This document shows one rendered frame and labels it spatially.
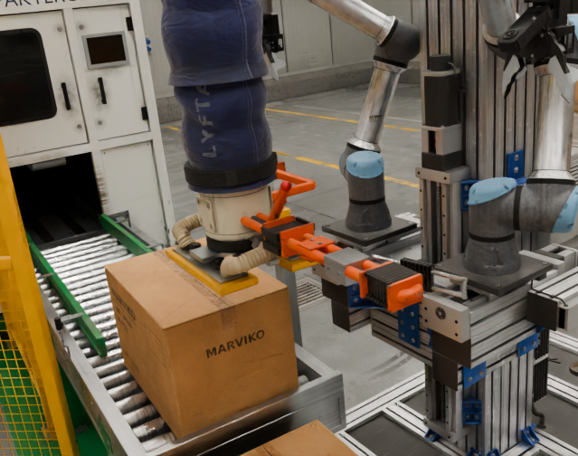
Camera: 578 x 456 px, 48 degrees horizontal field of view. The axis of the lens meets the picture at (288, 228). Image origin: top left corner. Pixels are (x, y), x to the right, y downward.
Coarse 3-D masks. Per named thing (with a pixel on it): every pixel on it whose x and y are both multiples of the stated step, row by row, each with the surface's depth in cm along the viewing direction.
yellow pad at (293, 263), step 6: (282, 258) 159; (288, 258) 157; (294, 258) 157; (300, 258) 157; (282, 264) 157; (288, 264) 155; (294, 264) 154; (300, 264) 155; (306, 264) 156; (312, 264) 157; (288, 270) 156; (294, 270) 154
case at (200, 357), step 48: (144, 288) 203; (192, 288) 199; (288, 288) 193; (144, 336) 197; (192, 336) 181; (240, 336) 189; (288, 336) 198; (144, 384) 216; (192, 384) 184; (240, 384) 193; (288, 384) 202
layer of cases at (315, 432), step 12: (288, 432) 192; (300, 432) 192; (312, 432) 191; (324, 432) 191; (264, 444) 188; (276, 444) 188; (288, 444) 187; (300, 444) 187; (312, 444) 186; (324, 444) 186; (336, 444) 185
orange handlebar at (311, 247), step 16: (288, 176) 186; (272, 192) 171; (304, 192) 176; (256, 224) 148; (288, 240) 136; (304, 240) 138; (320, 240) 132; (304, 256) 132; (320, 256) 126; (352, 272) 118; (416, 288) 108
